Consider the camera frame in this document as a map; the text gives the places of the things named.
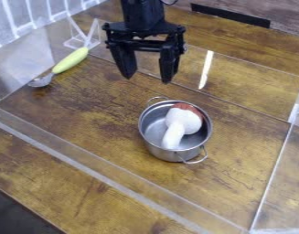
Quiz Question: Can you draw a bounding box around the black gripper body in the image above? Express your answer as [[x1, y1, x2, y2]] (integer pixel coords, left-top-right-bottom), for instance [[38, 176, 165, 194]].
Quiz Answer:
[[101, 0, 189, 53]]

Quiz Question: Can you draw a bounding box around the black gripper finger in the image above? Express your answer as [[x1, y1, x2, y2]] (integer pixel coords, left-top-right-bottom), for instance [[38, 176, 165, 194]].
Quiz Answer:
[[109, 43, 137, 79], [160, 44, 180, 84]]

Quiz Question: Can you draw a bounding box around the white red toy mushroom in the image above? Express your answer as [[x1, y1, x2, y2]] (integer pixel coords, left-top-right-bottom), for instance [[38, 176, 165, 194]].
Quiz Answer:
[[162, 102, 204, 149]]

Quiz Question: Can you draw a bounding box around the silver metal pot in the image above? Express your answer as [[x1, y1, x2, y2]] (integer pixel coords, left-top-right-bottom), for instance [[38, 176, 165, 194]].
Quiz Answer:
[[138, 100, 213, 165]]

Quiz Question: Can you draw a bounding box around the clear acrylic stand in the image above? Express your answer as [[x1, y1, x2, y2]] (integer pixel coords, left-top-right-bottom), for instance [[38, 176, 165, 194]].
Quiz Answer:
[[65, 17, 102, 49]]

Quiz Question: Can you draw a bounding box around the black strip on table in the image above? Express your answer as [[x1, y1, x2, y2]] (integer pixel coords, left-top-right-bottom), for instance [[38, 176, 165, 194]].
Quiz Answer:
[[192, 3, 272, 28]]

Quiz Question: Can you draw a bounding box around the green handled metal spoon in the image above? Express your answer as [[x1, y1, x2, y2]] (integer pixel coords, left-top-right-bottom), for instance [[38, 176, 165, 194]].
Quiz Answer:
[[29, 47, 90, 88]]

